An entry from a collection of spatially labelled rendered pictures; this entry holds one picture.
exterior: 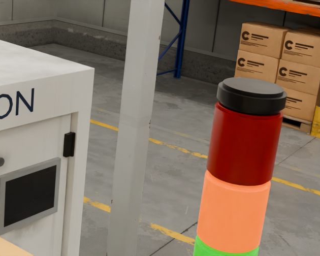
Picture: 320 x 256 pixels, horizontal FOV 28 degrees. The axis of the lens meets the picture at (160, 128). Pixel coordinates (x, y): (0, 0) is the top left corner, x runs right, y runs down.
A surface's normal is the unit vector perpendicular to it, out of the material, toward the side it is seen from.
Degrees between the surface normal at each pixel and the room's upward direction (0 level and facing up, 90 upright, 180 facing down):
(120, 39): 38
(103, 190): 0
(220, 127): 90
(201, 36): 90
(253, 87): 0
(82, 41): 90
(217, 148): 90
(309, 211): 0
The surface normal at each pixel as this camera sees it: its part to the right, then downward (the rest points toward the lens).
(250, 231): 0.52, 0.33
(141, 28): -0.58, 0.19
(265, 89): 0.11, -0.94
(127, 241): 0.80, 0.27
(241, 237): 0.29, 0.33
